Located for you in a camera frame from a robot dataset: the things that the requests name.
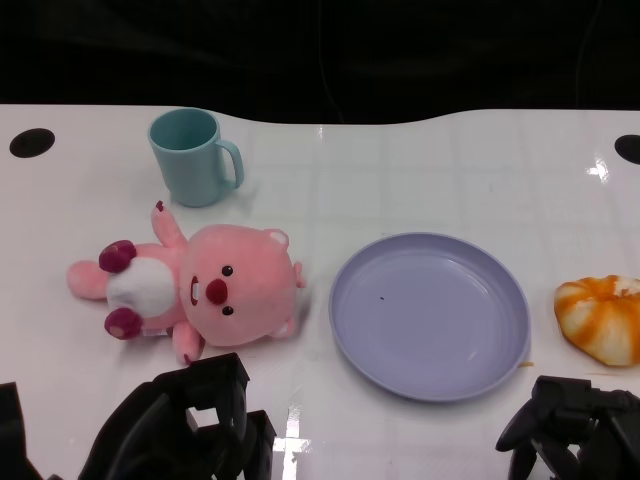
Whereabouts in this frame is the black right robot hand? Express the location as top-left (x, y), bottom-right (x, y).
top-left (494, 375), bottom-right (640, 480)

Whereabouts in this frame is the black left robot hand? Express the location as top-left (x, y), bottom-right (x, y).
top-left (77, 352), bottom-right (279, 480)

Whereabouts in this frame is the pink plush beaver doll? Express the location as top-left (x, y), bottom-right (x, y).
top-left (68, 200), bottom-right (308, 367)

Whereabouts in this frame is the lavender plastic plate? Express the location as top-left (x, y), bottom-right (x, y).
top-left (328, 231), bottom-right (531, 403)

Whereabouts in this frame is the orange striped toy bun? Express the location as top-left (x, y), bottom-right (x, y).
top-left (553, 274), bottom-right (640, 369)

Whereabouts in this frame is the teal plastic mug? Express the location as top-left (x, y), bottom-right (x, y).
top-left (147, 108), bottom-right (245, 208)

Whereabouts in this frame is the black round table grommet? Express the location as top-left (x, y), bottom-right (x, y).
top-left (8, 128), bottom-right (56, 160)
top-left (614, 133), bottom-right (640, 165)

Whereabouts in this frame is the thin black cable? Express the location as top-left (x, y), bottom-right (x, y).
top-left (318, 59), bottom-right (349, 124)
top-left (573, 0), bottom-right (604, 109)

